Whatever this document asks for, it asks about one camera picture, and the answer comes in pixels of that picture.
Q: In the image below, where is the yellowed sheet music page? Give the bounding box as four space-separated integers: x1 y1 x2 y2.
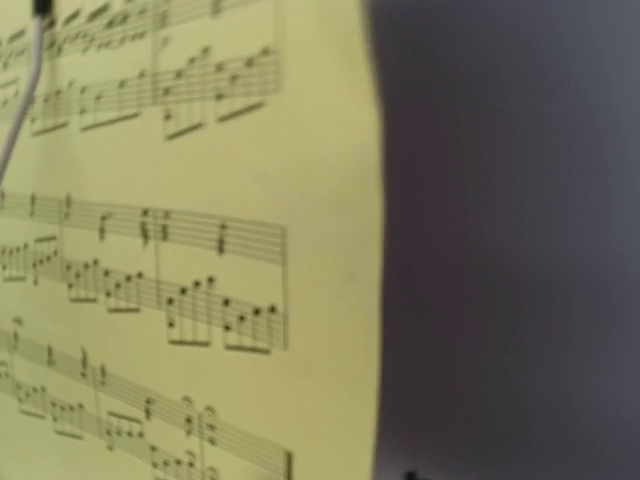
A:
1 1 384 479

